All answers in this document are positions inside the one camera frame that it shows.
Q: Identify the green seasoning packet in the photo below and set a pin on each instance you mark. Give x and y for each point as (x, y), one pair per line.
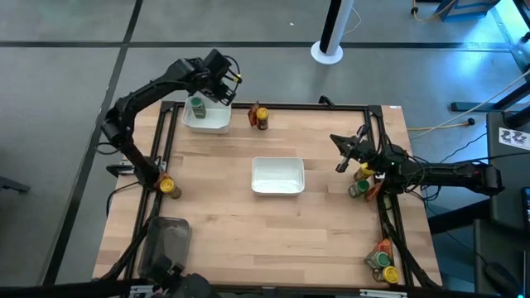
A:
(382, 260)

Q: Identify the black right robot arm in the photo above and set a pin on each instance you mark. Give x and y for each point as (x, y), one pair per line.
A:
(447, 171)

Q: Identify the silver mounting plate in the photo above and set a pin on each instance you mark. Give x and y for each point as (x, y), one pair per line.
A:
(379, 176)

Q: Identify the black mounting plate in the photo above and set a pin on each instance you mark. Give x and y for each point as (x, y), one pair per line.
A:
(118, 169)

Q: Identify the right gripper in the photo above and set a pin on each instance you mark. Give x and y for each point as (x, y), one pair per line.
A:
(372, 153)

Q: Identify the white and black pole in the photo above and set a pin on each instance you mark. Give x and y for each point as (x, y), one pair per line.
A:
(327, 53)

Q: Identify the smoky clear plastic bin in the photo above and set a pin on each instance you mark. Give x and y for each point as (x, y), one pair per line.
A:
(165, 240)

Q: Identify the small white label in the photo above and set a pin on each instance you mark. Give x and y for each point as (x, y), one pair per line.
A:
(395, 107)

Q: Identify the white paper sheet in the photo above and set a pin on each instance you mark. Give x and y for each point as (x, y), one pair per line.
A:
(513, 138)

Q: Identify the silver bracket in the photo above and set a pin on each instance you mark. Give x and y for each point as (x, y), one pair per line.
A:
(383, 294)
(143, 290)

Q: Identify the phone screen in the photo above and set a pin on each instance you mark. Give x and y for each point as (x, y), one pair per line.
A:
(526, 207)

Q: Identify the white plastic bin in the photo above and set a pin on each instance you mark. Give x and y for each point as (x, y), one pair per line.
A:
(277, 178)
(207, 124)

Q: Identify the grey metal frame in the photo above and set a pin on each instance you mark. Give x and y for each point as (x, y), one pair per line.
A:
(519, 51)

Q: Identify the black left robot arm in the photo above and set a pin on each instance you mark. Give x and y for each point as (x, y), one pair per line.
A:
(124, 124)

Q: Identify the black metal crossbar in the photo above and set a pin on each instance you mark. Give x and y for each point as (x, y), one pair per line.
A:
(62, 288)

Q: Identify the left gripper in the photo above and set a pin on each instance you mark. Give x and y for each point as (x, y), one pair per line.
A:
(217, 70)

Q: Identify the black desk foot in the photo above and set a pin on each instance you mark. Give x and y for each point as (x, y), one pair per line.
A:
(476, 107)

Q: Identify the black desk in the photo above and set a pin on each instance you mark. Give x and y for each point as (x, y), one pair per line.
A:
(507, 207)

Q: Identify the black clamp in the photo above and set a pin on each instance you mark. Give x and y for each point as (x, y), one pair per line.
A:
(326, 100)

